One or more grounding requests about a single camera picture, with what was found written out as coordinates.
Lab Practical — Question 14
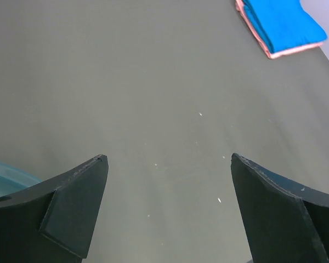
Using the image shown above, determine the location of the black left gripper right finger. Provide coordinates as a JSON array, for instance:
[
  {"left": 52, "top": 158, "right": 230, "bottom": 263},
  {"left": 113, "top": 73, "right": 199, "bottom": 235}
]
[{"left": 231, "top": 153, "right": 329, "bottom": 262}]

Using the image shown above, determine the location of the folded blue t shirt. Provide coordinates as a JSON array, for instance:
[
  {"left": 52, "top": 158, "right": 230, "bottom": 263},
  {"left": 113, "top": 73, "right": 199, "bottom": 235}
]
[{"left": 241, "top": 0, "right": 328, "bottom": 54}]

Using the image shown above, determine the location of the translucent teal plastic basket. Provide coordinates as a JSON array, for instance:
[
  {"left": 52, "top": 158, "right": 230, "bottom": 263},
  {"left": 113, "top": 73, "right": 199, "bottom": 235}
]
[{"left": 0, "top": 163, "right": 42, "bottom": 197}]

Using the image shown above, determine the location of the folded pink t shirt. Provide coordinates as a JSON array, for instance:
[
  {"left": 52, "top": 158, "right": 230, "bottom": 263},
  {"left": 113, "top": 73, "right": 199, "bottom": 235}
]
[{"left": 235, "top": 0, "right": 325, "bottom": 60}]

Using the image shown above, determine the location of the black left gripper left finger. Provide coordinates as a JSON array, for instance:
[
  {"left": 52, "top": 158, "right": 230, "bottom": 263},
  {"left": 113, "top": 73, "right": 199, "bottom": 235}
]
[{"left": 0, "top": 155, "right": 109, "bottom": 262}]

